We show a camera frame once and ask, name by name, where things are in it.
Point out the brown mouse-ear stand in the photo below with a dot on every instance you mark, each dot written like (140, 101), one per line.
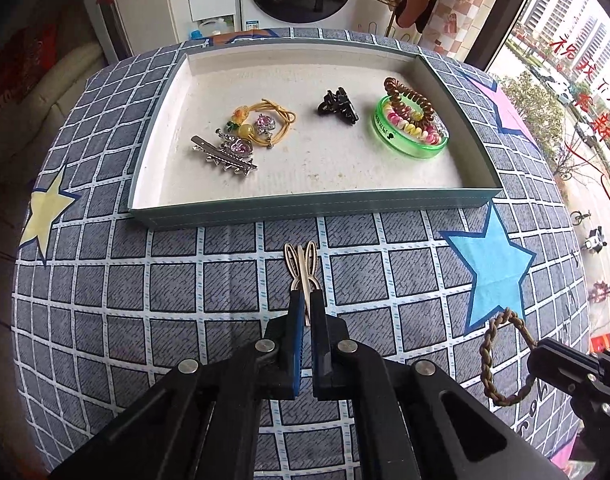
(415, 7)

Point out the grey-green cardboard tray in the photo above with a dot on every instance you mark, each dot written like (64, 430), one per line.
(335, 160)

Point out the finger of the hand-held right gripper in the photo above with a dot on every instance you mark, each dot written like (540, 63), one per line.
(560, 365)
(602, 407)

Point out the silver star hair clip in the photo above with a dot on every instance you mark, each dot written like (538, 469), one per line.
(205, 144)

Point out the pink heart silver earring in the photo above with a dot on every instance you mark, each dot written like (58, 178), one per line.
(240, 149)
(265, 124)

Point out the beige bunny hair clip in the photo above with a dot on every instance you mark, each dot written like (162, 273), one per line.
(302, 265)

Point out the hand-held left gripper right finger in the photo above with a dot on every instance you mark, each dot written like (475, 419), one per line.
(320, 340)

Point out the black claw hair clip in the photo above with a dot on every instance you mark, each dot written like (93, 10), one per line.
(340, 107)

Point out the dark window frame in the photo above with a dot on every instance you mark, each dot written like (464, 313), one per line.
(505, 15)

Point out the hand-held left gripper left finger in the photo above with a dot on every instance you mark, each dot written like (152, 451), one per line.
(297, 330)

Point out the pink checkered box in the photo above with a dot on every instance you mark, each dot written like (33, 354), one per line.
(455, 5)

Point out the detergent bottle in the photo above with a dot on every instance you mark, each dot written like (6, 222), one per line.
(212, 27)

